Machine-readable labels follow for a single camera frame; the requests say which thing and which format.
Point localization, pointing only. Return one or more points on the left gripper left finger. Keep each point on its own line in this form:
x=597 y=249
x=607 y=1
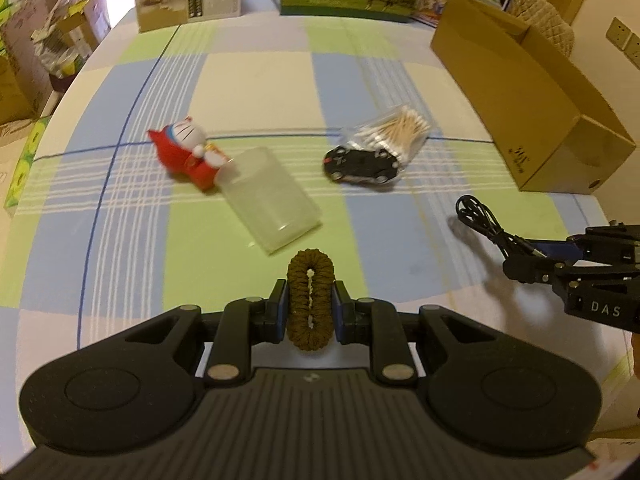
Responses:
x=240 y=326

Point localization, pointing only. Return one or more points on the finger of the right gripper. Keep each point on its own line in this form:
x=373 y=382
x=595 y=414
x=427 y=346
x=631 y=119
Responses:
x=572 y=248
x=533 y=269

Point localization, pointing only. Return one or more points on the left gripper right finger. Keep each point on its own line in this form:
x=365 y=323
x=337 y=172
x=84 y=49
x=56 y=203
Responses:
x=376 y=324

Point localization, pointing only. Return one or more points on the translucent plastic cup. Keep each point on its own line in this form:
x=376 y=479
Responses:
x=270 y=203

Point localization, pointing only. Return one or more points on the black toy car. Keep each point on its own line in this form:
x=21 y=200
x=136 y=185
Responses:
x=360 y=166

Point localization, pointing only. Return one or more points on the red Doraemon figurine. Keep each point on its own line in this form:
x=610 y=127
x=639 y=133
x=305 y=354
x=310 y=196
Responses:
x=184 y=151

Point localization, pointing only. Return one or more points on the bag of cotton swabs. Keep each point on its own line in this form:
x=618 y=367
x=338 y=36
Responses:
x=402 y=131

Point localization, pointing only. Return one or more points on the brown cardboard box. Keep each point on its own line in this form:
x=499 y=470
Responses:
x=551 y=125

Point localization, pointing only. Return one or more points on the checked bed sheet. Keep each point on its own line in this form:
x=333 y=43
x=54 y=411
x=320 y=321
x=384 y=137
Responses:
x=103 y=237

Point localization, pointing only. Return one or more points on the quilted beige chair cover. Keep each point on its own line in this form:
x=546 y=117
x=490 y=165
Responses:
x=543 y=16

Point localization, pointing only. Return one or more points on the green tissue pack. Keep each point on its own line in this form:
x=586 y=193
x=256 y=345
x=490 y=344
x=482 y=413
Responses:
x=24 y=163

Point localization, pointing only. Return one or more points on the cluttered cardboard boxes pile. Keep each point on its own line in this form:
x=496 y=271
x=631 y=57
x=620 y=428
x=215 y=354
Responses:
x=43 y=48

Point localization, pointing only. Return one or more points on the wall power socket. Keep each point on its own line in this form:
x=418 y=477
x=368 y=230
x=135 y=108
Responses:
x=625 y=40

